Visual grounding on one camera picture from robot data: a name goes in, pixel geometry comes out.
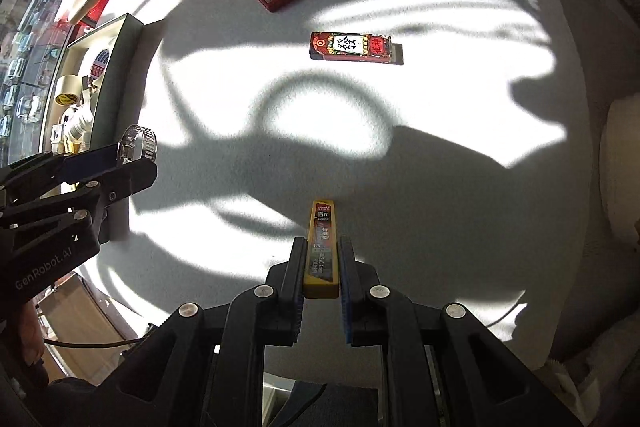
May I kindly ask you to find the steel hose clamp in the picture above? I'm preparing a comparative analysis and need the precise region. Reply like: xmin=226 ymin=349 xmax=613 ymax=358
xmin=117 ymin=124 xmax=157 ymax=165

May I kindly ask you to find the large white bottle grey label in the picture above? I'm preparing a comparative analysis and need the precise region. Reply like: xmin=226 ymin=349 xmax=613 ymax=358
xmin=62 ymin=104 xmax=94 ymax=144

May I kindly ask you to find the yellow blade refill case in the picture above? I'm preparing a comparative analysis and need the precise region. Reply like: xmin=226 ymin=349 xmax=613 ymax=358
xmin=303 ymin=199 xmax=340 ymax=299

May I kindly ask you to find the beige masking tape roll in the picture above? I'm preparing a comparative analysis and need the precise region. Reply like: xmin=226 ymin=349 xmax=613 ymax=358
xmin=54 ymin=74 xmax=82 ymax=106

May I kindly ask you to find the grey shallow storage tray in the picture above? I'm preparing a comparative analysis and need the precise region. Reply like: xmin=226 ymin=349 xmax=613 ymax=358
xmin=39 ymin=14 xmax=144 ymax=152

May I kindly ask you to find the tape roll with blue-red core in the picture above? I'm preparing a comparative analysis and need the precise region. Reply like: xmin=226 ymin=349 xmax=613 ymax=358
xmin=89 ymin=49 xmax=111 ymax=80

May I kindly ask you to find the red patterned lighter with cap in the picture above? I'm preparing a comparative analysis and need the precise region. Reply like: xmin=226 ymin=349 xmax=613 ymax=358
xmin=309 ymin=32 xmax=404 ymax=65

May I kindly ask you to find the black cable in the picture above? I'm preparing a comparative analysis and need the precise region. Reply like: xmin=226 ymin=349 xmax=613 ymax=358
xmin=41 ymin=323 xmax=156 ymax=350

